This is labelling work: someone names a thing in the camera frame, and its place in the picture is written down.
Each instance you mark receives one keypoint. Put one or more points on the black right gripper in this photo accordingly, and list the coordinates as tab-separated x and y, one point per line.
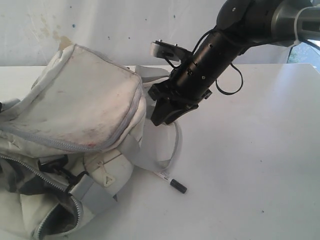
186	86

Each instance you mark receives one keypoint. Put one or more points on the white marker with black cap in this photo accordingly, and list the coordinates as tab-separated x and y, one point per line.
171	181

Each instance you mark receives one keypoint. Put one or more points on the white fabric duffel bag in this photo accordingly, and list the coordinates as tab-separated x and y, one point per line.
70	145

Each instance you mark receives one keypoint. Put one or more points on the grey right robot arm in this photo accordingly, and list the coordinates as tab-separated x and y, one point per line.
240	25

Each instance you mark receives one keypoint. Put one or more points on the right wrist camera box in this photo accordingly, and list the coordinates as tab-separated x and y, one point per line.
163	50

